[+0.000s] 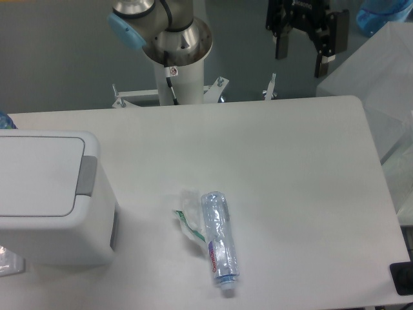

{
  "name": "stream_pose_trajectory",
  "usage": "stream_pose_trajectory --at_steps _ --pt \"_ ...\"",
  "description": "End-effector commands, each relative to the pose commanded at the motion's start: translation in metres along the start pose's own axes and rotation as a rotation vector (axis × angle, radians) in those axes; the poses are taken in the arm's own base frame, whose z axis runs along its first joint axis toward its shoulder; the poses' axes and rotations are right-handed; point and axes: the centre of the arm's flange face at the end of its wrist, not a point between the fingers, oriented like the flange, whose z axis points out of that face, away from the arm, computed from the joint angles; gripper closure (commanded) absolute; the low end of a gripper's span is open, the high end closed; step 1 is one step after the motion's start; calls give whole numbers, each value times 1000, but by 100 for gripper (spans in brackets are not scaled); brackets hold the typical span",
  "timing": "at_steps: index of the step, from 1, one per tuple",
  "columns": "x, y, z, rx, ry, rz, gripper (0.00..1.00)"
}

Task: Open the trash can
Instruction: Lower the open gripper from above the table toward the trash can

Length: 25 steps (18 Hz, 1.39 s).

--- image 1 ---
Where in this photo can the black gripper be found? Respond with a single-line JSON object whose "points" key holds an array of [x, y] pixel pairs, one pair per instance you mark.
{"points": [[314, 18]]}

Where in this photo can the crumpled clear plastic wrapper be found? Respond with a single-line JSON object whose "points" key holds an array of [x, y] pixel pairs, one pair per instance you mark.
{"points": [[190, 216]]}

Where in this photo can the white trash can body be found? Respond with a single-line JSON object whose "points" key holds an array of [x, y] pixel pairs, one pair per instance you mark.
{"points": [[85, 236]]}

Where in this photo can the clear plastic bag bottom left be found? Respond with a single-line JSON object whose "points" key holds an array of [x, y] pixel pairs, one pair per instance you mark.
{"points": [[11, 263]]}

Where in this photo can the black device at table edge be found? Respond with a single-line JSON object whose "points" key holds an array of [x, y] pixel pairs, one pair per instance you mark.
{"points": [[402, 277]]}

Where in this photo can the clear plastic water bottle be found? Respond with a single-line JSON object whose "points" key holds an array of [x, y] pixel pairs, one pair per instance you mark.
{"points": [[219, 240]]}

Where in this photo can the metal table clamp right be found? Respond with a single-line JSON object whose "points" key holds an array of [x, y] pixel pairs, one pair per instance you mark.
{"points": [[269, 93]]}

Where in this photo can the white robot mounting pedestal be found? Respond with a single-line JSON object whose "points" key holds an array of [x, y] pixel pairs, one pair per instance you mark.
{"points": [[183, 83]]}

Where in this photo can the blue bottle behind trash can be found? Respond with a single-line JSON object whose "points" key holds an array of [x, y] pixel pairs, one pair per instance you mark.
{"points": [[6, 122]]}

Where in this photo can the white trash can lid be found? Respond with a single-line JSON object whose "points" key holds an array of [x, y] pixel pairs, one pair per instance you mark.
{"points": [[39, 175]]}

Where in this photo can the grey lid push button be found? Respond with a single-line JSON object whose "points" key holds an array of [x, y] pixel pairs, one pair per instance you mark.
{"points": [[87, 176]]}

